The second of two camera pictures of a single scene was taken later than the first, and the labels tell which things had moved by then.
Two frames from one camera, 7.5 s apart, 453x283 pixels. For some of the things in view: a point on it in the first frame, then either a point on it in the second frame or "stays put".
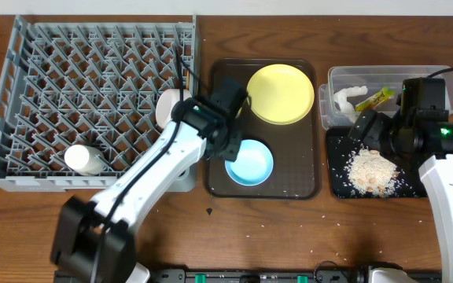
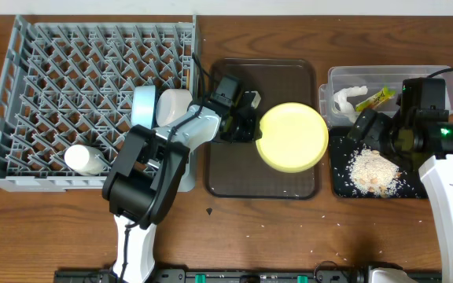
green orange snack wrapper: (385, 94) stays put
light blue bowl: (253, 165) -> (144, 106)
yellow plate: (280, 93) -> (293, 137)
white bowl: (165, 101) stays put
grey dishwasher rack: (76, 102) stays put
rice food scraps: (369, 172) stays put
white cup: (86, 160) stays put
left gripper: (230, 147) -> (248, 123)
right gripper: (378, 124) stays put
